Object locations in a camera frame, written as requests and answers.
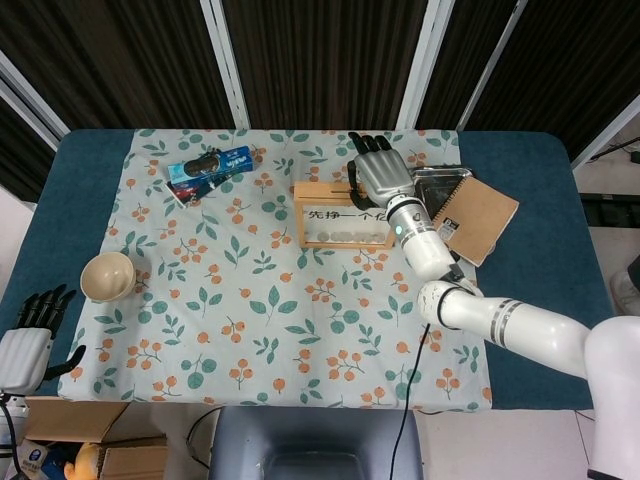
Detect blue cookie box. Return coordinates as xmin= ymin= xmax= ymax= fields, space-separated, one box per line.
xmin=167 ymin=145 xmax=257 ymax=187

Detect brown spiral notebook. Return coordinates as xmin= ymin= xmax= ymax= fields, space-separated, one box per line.
xmin=430 ymin=177 xmax=520 ymax=268

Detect beige bowl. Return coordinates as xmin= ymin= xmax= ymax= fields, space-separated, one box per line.
xmin=81 ymin=252 xmax=136 ymax=303

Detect floral fruit print tablecloth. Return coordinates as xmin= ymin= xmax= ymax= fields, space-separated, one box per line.
xmin=57 ymin=128 xmax=496 ymax=414

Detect teal table cover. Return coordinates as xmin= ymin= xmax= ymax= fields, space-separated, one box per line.
xmin=0 ymin=128 xmax=614 ymax=411

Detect black cable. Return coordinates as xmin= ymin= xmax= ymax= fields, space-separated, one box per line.
xmin=392 ymin=322 xmax=434 ymax=480

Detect yellow plush toy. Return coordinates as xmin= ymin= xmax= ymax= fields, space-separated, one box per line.
xmin=63 ymin=442 xmax=109 ymax=480

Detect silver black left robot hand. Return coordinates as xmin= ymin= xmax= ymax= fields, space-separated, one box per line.
xmin=0 ymin=283 xmax=87 ymax=394

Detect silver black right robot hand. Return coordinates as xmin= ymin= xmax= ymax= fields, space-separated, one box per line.
xmin=347 ymin=131 xmax=419 ymax=210

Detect metal tray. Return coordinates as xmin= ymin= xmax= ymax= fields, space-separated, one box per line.
xmin=409 ymin=166 xmax=474 ymax=221

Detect wooden frame coin bank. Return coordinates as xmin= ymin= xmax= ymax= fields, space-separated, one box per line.
xmin=293 ymin=180 xmax=399 ymax=250

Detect open cardboard box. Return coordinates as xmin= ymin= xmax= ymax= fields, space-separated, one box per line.
xmin=22 ymin=397 xmax=169 ymax=480

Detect white partition post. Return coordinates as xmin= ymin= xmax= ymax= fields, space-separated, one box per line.
xmin=199 ymin=0 xmax=251 ymax=130
xmin=459 ymin=0 xmax=529 ymax=132
xmin=394 ymin=0 xmax=446 ymax=130
xmin=0 ymin=49 xmax=71 ymax=151
xmin=572 ymin=94 xmax=640 ymax=169

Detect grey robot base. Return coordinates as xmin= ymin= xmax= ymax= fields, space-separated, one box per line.
xmin=208 ymin=405 xmax=424 ymax=480

